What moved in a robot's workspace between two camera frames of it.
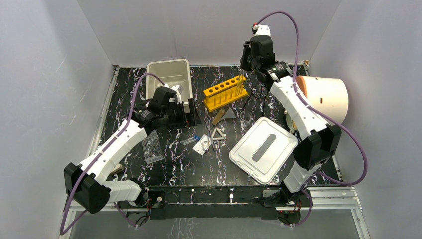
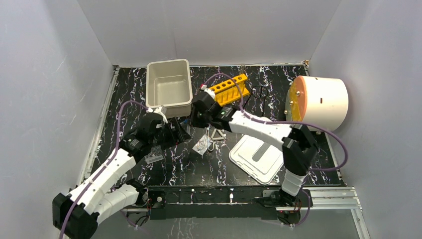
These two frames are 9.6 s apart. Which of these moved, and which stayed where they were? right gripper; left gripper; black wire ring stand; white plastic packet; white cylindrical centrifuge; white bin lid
Moved: left gripper; right gripper
Stayed: black wire ring stand; white cylindrical centrifuge; white plastic packet; white bin lid
